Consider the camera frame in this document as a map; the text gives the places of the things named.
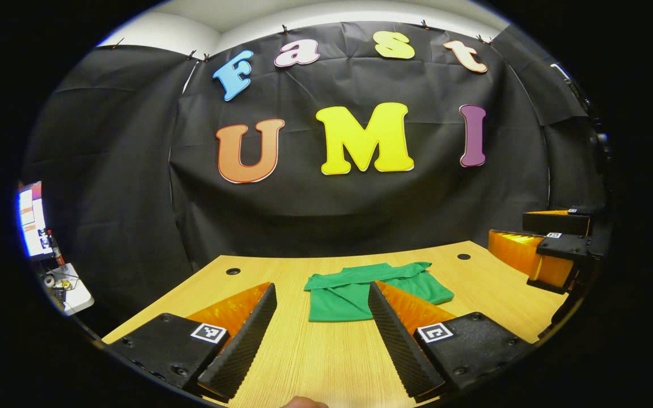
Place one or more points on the white tape roll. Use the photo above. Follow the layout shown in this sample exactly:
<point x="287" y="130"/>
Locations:
<point x="50" y="280"/>

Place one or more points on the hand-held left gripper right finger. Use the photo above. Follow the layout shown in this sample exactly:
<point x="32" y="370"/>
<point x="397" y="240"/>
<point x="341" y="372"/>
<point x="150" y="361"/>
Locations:
<point x="397" y="343"/>

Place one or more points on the red bottle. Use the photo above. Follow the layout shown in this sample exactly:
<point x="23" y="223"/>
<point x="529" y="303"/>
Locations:
<point x="55" y="252"/>

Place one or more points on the green T-shirt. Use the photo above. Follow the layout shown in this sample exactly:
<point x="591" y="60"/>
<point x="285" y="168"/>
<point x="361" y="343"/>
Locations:
<point x="338" y="303"/>

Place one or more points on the black backdrop cloth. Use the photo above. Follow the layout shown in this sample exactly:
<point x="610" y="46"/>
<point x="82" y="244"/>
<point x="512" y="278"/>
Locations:
<point x="360" y="209"/>

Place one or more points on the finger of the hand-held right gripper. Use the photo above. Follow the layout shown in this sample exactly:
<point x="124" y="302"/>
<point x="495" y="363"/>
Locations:
<point x="556" y="222"/>
<point x="516" y="252"/>

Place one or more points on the white side table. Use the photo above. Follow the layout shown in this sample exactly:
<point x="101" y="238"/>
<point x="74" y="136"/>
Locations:
<point x="77" y="294"/>

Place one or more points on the computer monitor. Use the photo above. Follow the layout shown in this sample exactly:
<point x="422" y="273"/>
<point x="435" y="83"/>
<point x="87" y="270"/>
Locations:
<point x="32" y="221"/>

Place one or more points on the dark metal stand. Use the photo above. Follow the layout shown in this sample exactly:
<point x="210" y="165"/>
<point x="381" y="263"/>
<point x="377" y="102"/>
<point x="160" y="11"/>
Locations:
<point x="584" y="107"/>

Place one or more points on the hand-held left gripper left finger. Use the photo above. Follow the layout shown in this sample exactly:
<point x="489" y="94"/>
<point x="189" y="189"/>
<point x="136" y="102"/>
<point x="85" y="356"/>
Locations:
<point x="244" y="340"/>

